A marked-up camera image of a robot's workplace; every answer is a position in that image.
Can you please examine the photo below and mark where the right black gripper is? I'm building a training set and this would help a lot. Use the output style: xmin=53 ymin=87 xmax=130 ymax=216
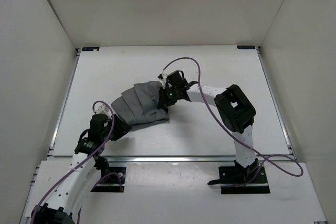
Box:
xmin=159 ymin=85 xmax=180 ymax=109

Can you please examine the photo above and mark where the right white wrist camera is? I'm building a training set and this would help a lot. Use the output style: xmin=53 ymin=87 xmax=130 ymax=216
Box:
xmin=158 ymin=72 xmax=169 ymax=88

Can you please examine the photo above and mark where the right blue corner label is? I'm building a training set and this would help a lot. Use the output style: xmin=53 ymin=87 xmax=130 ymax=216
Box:
xmin=237 ymin=45 xmax=255 ymax=50

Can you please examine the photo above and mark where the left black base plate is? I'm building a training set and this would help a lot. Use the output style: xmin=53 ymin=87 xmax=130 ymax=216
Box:
xmin=91 ymin=163 xmax=127 ymax=193

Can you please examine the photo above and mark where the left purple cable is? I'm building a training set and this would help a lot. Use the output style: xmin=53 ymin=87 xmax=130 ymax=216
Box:
xmin=30 ymin=100 xmax=124 ymax=224

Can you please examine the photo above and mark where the aluminium front table rail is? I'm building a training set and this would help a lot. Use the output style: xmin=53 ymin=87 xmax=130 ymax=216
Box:
xmin=47 ymin=155 xmax=290 ymax=163

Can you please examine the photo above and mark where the purple cable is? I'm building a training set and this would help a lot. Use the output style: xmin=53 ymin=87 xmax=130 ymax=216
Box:
xmin=162 ymin=57 xmax=305 ymax=178
xmin=30 ymin=100 xmax=124 ymax=224

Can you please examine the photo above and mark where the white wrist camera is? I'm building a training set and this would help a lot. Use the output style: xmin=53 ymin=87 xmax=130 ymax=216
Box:
xmin=93 ymin=104 xmax=111 ymax=118
xmin=158 ymin=72 xmax=169 ymax=88

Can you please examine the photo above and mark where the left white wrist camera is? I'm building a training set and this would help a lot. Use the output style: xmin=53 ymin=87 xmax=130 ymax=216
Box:
xmin=93 ymin=104 xmax=111 ymax=118

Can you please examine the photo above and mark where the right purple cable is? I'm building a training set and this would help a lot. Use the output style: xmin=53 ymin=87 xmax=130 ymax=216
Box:
xmin=162 ymin=57 xmax=305 ymax=178

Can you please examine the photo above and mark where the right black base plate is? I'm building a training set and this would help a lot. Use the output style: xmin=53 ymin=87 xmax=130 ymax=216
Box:
xmin=218 ymin=166 xmax=270 ymax=195

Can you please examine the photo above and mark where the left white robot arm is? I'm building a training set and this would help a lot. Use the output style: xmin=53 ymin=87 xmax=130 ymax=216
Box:
xmin=31 ymin=114 xmax=132 ymax=223

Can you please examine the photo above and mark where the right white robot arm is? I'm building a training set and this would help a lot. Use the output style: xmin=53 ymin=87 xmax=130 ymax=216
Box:
xmin=158 ymin=70 xmax=258 ymax=184

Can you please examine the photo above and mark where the grey pleated skirt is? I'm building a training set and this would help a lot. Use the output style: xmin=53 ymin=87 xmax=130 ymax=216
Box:
xmin=111 ymin=81 xmax=170 ymax=126

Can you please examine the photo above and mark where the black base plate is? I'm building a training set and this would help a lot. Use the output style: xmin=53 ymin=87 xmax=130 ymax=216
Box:
xmin=91 ymin=163 xmax=127 ymax=193
xmin=218 ymin=166 xmax=270 ymax=195

